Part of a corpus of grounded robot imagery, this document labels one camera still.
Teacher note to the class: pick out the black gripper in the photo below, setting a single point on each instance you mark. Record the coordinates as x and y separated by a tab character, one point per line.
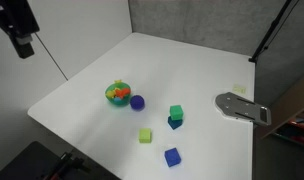
12	15

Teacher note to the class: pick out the dark green toy block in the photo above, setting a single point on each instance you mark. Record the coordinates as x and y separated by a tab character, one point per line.
176	112

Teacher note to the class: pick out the yellow toy figure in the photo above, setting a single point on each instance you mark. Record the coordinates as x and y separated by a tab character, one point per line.
110	94

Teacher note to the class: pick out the yellow spiky toy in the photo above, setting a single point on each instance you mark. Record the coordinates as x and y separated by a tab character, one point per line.
117	81

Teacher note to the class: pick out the light blue toy piece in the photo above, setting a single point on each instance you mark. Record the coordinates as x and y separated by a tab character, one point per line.
117	99

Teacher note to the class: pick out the light green toy block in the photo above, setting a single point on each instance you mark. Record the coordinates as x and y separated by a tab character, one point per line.
145	135

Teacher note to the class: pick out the dark blue toy block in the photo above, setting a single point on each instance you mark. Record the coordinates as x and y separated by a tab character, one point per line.
174	124

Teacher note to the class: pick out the bright blue toy block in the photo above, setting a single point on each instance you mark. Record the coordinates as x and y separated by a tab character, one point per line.
172	157

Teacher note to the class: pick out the green plastic bowl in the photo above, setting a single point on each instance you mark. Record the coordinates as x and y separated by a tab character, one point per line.
120	102

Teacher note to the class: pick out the black stand platform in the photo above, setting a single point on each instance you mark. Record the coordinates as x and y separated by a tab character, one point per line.
22	163

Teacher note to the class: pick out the purple ball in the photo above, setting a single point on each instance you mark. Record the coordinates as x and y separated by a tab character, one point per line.
137	102

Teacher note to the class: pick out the pale yellow sticky note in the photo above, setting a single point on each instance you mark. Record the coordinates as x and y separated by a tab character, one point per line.
239	89

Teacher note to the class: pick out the grey metal mounting plate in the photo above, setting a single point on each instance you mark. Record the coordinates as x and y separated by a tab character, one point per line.
238	106

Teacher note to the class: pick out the black stand pole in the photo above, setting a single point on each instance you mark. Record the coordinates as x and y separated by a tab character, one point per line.
272	26

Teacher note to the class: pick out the cardboard storage box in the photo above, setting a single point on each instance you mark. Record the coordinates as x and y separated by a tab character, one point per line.
288	100

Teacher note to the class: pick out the cardboard box with items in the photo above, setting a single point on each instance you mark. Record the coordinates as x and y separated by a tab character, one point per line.
300	128

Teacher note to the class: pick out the black clamp bracket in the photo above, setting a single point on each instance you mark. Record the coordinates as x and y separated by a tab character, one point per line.
67	165

